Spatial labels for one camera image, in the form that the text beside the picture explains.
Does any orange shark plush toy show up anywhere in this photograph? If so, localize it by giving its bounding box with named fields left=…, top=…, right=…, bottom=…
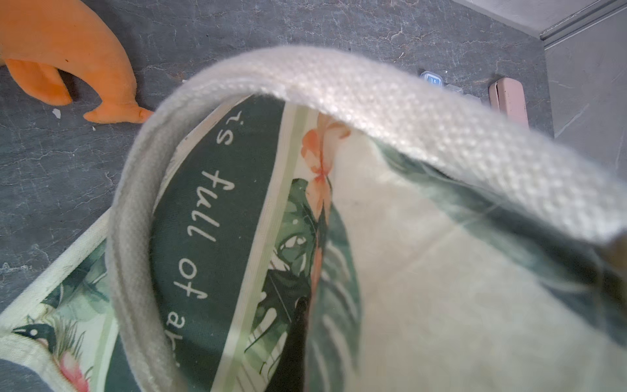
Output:
left=1, top=1, right=152, bottom=124

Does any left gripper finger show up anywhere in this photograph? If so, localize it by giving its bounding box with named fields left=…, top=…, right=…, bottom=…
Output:
left=265, top=297, right=310, bottom=392

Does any floral canvas tote bag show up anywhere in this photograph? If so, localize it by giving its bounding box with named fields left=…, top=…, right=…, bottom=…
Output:
left=1, top=47, right=626, bottom=391

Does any pink glasses case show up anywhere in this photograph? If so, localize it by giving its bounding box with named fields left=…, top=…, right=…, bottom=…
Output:
left=488, top=78, right=529, bottom=127

